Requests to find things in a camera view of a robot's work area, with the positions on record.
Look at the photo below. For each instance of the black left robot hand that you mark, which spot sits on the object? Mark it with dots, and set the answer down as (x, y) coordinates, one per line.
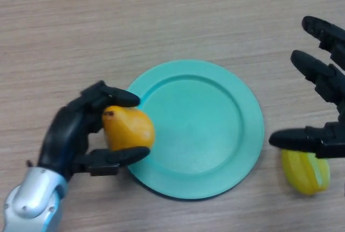
(64, 135)

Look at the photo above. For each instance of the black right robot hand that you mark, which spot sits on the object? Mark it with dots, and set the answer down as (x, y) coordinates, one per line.
(328, 140)

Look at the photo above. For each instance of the yellow pear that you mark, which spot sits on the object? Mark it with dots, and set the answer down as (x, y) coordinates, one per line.
(126, 129)

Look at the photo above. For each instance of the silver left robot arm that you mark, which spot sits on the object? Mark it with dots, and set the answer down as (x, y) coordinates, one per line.
(32, 191)

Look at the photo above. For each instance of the green round plate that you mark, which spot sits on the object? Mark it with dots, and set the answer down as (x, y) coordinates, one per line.
(202, 135)

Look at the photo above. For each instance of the yellow-green starfruit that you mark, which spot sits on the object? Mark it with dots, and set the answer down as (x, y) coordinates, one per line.
(304, 175)

